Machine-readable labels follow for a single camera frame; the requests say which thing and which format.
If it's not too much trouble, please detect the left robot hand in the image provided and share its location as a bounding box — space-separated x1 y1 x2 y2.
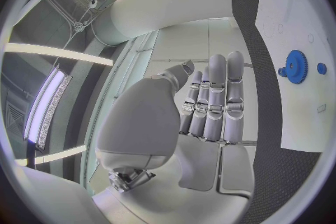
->
91 50 256 224

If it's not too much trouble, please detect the white task board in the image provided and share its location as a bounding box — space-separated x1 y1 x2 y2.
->
255 0 332 153

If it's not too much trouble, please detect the glowing light bar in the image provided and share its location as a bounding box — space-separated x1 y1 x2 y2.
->
22 63 74 150

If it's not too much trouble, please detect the blue gear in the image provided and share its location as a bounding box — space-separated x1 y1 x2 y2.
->
284 49 309 85

